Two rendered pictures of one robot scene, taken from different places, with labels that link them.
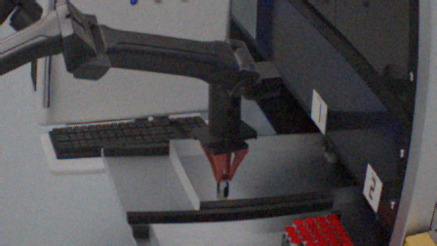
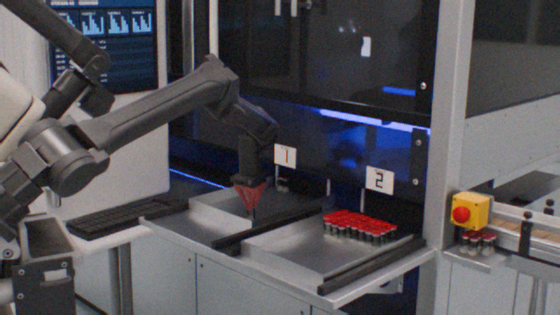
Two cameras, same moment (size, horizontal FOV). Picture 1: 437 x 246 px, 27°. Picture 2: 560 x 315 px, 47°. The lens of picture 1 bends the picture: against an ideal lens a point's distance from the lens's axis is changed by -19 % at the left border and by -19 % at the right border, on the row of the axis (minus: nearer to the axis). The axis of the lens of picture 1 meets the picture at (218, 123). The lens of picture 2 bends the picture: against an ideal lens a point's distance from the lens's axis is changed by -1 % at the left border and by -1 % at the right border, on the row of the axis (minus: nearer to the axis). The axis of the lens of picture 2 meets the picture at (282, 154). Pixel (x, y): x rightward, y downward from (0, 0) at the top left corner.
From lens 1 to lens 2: 0.90 m
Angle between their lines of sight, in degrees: 31
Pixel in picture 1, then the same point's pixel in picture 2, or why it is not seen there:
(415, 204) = (450, 171)
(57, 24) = (218, 72)
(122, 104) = (110, 197)
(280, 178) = (268, 205)
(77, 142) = (99, 225)
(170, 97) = (139, 186)
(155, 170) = (191, 218)
